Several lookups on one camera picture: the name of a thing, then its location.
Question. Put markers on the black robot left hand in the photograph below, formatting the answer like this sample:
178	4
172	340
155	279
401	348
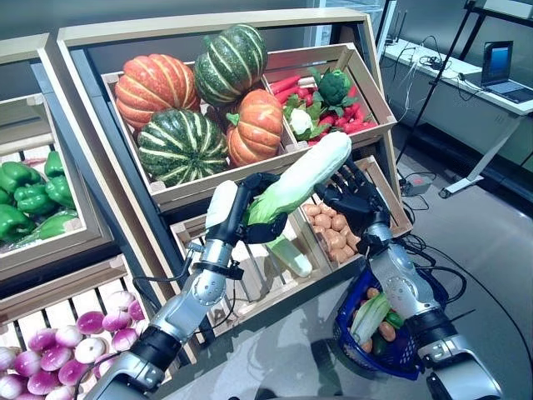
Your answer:
220	204

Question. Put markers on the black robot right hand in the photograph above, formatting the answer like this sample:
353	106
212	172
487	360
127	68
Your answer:
358	200

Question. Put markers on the green white napa cabbage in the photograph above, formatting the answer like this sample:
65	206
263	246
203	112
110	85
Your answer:
308	166
293	258

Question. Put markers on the blue plastic shopping basket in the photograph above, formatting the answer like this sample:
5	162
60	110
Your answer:
377	364

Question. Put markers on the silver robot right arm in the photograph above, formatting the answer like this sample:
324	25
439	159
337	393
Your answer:
399	283

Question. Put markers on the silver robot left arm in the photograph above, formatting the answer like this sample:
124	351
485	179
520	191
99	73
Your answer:
200	291

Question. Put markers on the wooden pumpkin crate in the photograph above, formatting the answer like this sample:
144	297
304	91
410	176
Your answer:
200	189

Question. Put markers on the tan potato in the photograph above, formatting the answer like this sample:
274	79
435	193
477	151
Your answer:
322	221
338	223
312	210
339	255
352	241
333	240

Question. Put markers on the wooden potato crate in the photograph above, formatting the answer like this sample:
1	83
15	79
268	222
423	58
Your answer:
401	223

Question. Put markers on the grey box with red button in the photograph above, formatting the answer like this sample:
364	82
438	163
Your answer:
416	186

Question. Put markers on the green striped pumpkin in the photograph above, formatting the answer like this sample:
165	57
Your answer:
231	62
181	146

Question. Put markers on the small orange pumpkin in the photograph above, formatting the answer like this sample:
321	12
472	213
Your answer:
256	129

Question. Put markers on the small orange round vegetable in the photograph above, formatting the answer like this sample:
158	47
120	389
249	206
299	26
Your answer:
366	346
387	331
372	293

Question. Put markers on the white cauliflower head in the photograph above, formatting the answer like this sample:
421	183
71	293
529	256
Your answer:
300	121

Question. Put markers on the wooden slatted cabbage crate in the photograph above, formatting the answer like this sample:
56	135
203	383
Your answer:
291	291

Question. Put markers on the wooden carrot crate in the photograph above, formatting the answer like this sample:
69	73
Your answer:
366	83

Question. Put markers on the green broccoli head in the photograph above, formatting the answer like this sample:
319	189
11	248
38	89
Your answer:
333	85

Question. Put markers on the small napa cabbage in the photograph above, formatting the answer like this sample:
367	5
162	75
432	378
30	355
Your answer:
368	318

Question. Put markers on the small green bell pepper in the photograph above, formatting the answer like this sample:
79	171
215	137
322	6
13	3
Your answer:
393	320

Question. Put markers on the large orange pumpkin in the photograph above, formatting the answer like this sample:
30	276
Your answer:
154	89

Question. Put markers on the purple white onion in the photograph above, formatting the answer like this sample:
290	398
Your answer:
41	339
136	310
6	358
125	339
27	362
89	350
89	323
121	300
73	372
56	358
68	335
116	321

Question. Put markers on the black tripod stand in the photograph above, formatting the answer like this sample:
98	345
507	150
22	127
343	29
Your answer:
434	85

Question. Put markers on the white desk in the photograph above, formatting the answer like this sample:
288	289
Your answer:
458	100

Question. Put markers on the wooden onion crate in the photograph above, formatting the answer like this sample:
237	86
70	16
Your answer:
62	285

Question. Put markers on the wooden display shelf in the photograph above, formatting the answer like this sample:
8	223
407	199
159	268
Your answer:
21	46
208	25

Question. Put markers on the open laptop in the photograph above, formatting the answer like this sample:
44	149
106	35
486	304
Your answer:
497	62

